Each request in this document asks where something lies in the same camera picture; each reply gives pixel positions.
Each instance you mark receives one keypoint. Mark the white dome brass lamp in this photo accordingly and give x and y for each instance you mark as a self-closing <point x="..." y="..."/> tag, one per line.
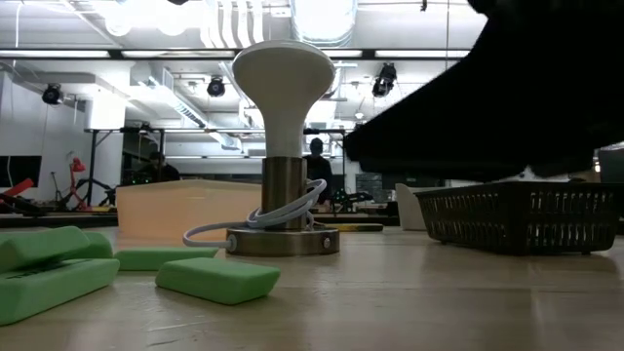
<point x="283" y="97"/>

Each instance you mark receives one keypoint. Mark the green eraser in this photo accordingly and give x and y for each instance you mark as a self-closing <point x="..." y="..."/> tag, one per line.
<point x="39" y="244"/>
<point x="100" y="246"/>
<point x="49" y="287"/>
<point x="214" y="280"/>
<point x="161" y="258"/>

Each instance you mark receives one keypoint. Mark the black background robot arm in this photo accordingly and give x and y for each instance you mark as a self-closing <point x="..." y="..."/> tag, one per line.
<point x="100" y="190"/>

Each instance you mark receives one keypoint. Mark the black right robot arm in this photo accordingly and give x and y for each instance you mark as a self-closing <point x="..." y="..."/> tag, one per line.
<point x="512" y="107"/>

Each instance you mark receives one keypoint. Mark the grey plastic bin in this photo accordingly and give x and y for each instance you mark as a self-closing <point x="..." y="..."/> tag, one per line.
<point x="409" y="209"/>

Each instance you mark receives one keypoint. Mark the orange plastic bin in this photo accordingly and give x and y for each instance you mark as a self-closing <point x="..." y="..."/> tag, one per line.
<point x="170" y="209"/>

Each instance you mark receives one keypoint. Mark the black mesh basket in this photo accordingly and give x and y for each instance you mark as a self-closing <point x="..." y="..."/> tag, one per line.
<point x="512" y="219"/>

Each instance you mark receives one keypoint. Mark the black background metal stand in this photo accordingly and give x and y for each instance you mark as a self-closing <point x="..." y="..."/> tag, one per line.
<point x="92" y="166"/>

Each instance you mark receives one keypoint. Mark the black bar with light strips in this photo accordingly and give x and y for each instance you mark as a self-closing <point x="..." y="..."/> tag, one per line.
<point x="117" y="53"/>

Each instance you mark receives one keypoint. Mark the red desk lamp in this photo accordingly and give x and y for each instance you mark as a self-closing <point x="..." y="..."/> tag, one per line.
<point x="78" y="166"/>

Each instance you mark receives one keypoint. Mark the red bar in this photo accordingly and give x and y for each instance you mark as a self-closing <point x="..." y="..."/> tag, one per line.
<point x="19" y="187"/>

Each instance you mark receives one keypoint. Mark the black computer monitor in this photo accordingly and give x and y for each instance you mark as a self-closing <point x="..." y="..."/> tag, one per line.
<point x="612" y="168"/>

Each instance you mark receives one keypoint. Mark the black wall screen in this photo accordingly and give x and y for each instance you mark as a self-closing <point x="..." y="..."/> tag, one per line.
<point x="22" y="168"/>

